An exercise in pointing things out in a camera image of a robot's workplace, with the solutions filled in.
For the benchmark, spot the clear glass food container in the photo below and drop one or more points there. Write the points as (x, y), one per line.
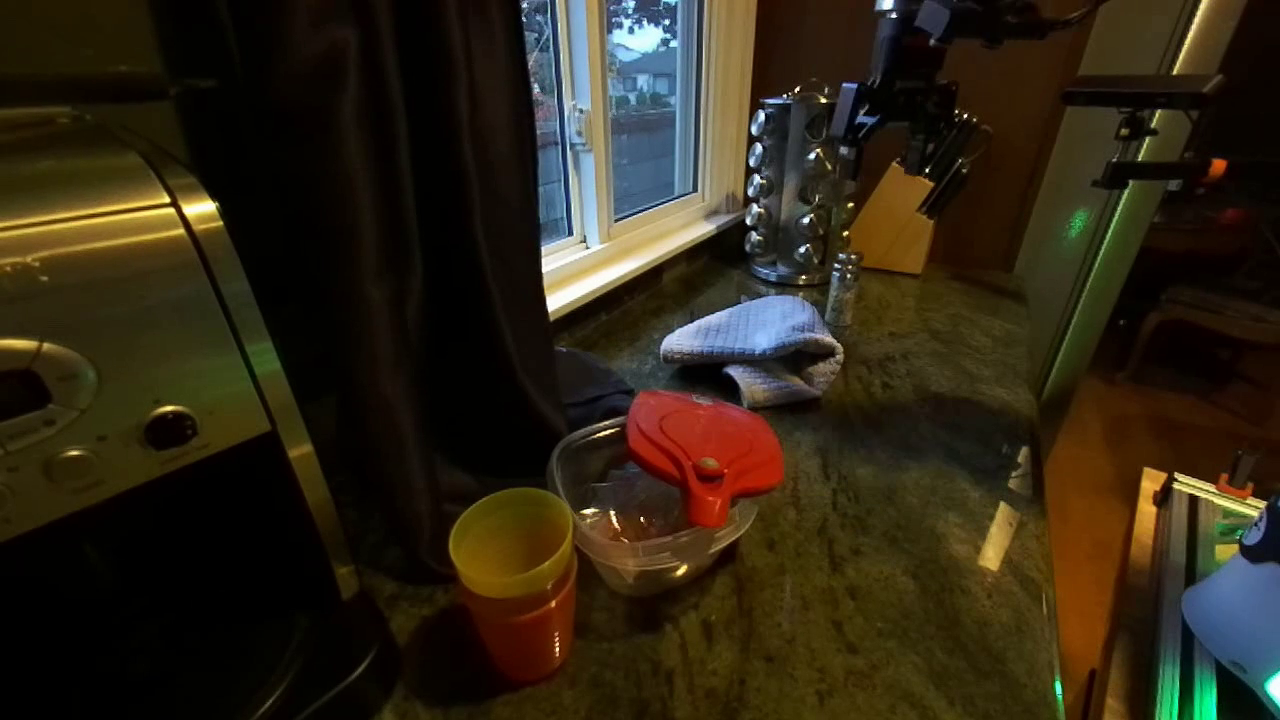
(642, 535)

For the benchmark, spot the orange plastic cup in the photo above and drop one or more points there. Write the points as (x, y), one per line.
(526, 635)

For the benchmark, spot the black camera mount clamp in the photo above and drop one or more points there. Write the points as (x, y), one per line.
(1143, 125)

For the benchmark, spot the dark folded cloth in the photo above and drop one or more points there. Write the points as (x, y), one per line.
(594, 384)

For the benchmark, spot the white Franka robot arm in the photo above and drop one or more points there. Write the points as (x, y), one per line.
(1242, 613)

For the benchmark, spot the aluminium mounting rail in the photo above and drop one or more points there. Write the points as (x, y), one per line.
(1174, 601)

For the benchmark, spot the red plastic lid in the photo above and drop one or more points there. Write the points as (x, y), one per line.
(703, 447)

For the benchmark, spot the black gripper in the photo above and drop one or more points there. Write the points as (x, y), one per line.
(913, 52)

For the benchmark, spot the silver spice rack stand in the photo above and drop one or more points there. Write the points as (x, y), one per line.
(797, 184)

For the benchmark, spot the folded white waffle towel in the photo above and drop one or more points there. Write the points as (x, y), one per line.
(761, 340)

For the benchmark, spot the wooden base board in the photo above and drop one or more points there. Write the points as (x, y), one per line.
(1144, 572)

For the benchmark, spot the dark curtain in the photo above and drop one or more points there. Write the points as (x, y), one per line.
(387, 264)

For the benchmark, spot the silver black coffee maker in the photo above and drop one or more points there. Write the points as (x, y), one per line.
(132, 401)

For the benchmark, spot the yellow plastic cup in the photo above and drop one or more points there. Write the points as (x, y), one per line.
(509, 540)

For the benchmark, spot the wooden knife block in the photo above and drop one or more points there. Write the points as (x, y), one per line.
(888, 225)

